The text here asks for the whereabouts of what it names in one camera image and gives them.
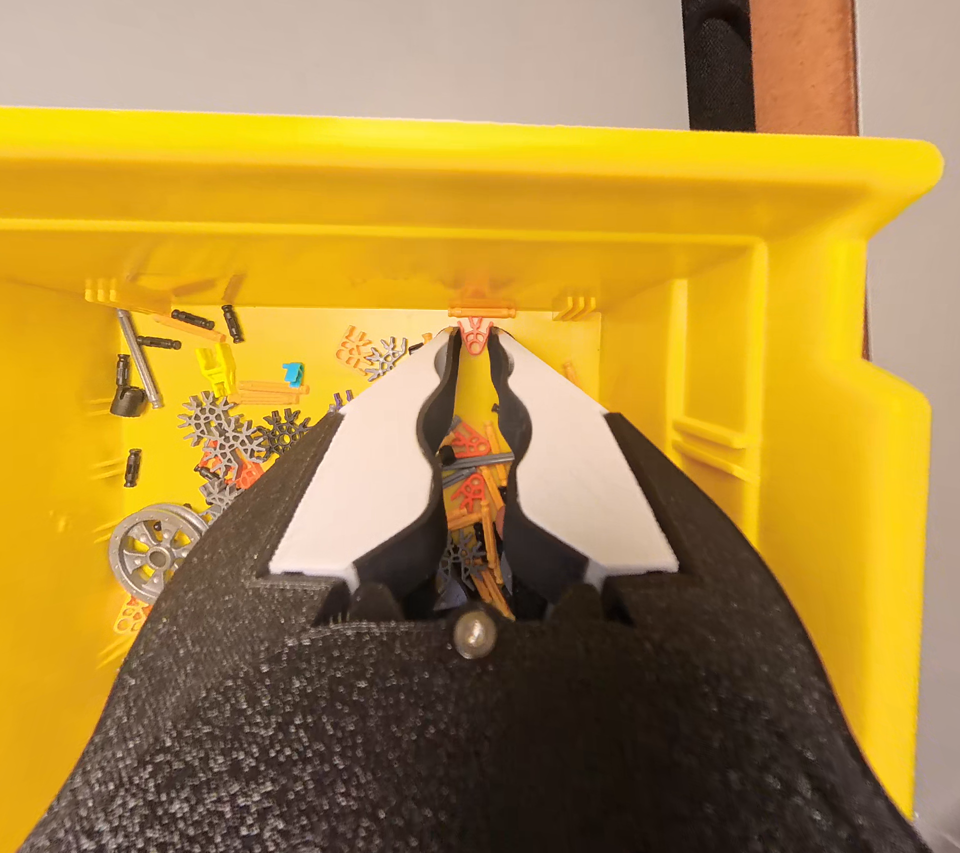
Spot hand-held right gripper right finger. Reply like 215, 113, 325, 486
483, 328, 679, 611

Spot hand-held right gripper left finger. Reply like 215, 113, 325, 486
270, 328, 463, 611

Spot pile of dark wheel parts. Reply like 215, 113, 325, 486
105, 306, 601, 629

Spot yellow plastic parts bin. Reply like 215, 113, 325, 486
0, 106, 946, 817

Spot grey spoked wheel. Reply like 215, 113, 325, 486
108, 501, 208, 599

